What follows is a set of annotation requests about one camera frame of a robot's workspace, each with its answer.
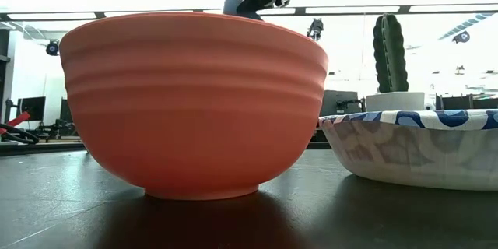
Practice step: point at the blue plastic bowl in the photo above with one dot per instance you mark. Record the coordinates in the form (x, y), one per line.
(232, 4)

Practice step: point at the green cactus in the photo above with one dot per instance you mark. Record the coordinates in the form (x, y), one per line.
(390, 54)

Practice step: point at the grey monitor back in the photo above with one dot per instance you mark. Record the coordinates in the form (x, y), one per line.
(338, 101)

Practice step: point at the orange plastic bowl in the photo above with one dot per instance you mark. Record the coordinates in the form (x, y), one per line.
(194, 105)

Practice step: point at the dark low cabinet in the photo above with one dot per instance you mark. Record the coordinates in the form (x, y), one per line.
(467, 102)

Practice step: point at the blue white paper bowl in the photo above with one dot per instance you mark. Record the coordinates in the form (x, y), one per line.
(420, 151)

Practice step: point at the black computer monitor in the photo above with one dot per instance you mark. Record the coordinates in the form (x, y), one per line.
(33, 108)
(65, 111)

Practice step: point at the red bar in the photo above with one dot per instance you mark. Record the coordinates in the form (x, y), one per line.
(15, 120)

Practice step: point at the black horizontal frame bar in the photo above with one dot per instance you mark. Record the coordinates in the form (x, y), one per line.
(404, 9)

